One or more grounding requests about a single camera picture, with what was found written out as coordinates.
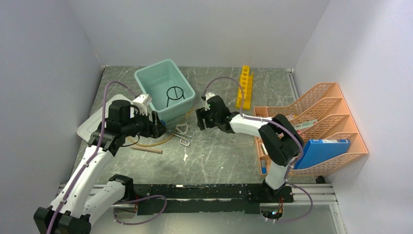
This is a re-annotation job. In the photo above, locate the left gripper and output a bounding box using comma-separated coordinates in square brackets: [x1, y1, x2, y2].
[121, 107, 168, 138]

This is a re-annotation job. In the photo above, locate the black wire ring stand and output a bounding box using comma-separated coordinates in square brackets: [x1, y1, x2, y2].
[166, 86, 185, 107]

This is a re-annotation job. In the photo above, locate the yellow test tube rack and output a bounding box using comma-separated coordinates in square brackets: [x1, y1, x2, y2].
[235, 65, 254, 110]

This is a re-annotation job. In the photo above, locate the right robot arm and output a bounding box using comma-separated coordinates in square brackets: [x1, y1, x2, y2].
[196, 93, 303, 202]

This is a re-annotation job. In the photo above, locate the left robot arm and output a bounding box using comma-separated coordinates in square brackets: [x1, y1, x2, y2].
[34, 99, 166, 234]

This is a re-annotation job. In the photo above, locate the wooden dowel rod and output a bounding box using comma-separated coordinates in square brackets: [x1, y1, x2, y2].
[131, 145, 163, 154]

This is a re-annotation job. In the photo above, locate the mint green plastic bin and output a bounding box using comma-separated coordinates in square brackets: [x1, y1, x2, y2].
[134, 59, 196, 122]

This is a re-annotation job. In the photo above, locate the amber rubber tubing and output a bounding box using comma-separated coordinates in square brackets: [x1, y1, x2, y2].
[127, 107, 194, 148]

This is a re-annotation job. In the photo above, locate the clear acrylic tube rack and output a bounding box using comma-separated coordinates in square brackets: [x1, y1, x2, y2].
[237, 137, 255, 147]

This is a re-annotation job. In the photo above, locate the white plastic bin lid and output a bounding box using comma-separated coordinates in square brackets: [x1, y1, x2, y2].
[76, 94, 132, 141]

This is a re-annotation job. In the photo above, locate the blue binder folder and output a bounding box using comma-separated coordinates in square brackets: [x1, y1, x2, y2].
[294, 139, 351, 170]

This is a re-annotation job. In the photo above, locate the orange mesh file organizer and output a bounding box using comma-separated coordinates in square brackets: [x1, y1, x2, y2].
[254, 82, 368, 176]

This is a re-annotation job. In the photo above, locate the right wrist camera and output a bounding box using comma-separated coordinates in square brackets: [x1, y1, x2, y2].
[201, 92, 216, 102]

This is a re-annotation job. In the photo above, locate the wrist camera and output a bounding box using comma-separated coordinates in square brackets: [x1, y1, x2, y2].
[132, 94, 152, 116]
[201, 92, 216, 102]

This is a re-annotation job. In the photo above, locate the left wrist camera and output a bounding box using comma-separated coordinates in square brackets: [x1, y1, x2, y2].
[132, 94, 152, 116]

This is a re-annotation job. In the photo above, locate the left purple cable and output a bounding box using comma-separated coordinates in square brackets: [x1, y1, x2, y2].
[45, 80, 139, 234]

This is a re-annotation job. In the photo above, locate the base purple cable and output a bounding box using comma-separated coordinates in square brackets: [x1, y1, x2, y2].
[113, 195, 168, 226]

